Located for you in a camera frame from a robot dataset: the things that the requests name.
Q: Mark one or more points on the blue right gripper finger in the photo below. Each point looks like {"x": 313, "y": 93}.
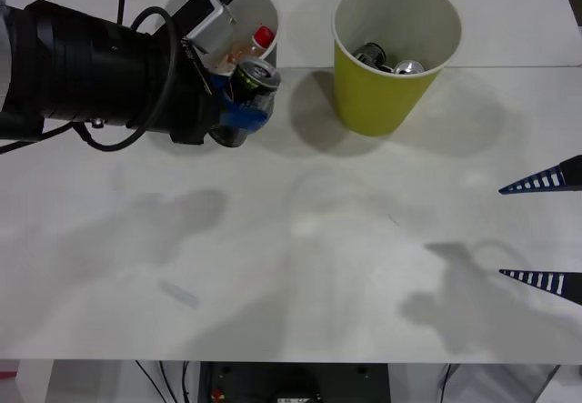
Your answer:
{"x": 554, "y": 178}
{"x": 545, "y": 280}

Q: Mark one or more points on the small bottle with red cap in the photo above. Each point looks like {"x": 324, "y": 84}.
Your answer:
{"x": 263, "y": 39}

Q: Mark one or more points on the black and grey drink can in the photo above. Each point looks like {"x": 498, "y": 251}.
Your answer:
{"x": 254, "y": 82}

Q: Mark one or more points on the black can in bin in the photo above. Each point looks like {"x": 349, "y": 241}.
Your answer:
{"x": 370, "y": 53}

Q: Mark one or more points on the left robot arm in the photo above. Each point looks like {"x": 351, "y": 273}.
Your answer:
{"x": 82, "y": 71}

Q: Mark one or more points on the yellow-green plastic waste bin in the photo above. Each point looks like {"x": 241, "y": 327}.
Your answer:
{"x": 377, "y": 98}

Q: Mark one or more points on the black robot torso base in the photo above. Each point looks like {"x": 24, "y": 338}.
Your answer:
{"x": 295, "y": 382}

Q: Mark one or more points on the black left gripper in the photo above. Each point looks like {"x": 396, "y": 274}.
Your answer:
{"x": 195, "y": 103}

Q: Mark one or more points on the grey plastic waste bin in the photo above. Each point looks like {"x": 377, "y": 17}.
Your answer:
{"x": 268, "y": 16}

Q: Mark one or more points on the silver can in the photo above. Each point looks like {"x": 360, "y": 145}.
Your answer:
{"x": 409, "y": 68}

